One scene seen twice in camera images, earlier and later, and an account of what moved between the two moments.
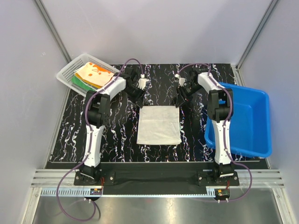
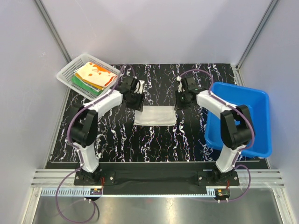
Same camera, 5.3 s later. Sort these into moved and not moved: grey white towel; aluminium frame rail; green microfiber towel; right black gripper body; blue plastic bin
Moved: grey white towel; right black gripper body
Not moved: aluminium frame rail; green microfiber towel; blue plastic bin
